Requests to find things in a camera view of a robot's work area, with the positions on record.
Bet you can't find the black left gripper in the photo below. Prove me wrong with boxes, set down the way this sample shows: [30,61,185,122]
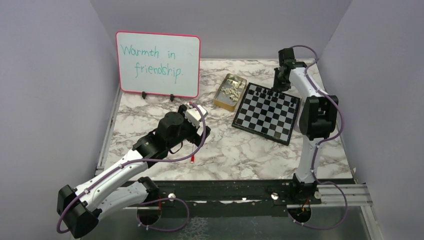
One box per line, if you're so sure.
[167,105,211,150]

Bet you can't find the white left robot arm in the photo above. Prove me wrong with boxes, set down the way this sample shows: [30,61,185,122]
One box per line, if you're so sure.
[56,106,211,239]

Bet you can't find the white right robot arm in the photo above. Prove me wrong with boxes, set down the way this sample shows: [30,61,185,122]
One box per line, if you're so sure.
[273,47,338,204]

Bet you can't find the pile of white chess pieces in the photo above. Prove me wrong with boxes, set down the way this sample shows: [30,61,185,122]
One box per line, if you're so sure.
[221,77,244,102]

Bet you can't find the black and silver chessboard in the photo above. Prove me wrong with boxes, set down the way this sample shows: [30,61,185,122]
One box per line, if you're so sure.
[231,83,301,146]

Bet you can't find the gold tin tray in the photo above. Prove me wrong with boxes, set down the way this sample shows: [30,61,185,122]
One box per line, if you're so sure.
[213,73,248,112]

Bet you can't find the pink framed whiteboard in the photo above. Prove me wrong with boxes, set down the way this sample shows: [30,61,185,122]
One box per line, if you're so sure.
[115,31,201,98]

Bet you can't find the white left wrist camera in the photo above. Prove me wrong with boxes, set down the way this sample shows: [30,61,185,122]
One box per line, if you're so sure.
[185,105,208,129]

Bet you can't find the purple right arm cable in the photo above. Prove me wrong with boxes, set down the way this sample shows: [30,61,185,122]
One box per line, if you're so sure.
[288,45,349,231]

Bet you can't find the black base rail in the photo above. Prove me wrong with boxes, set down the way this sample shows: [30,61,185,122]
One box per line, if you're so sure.
[130,179,321,218]

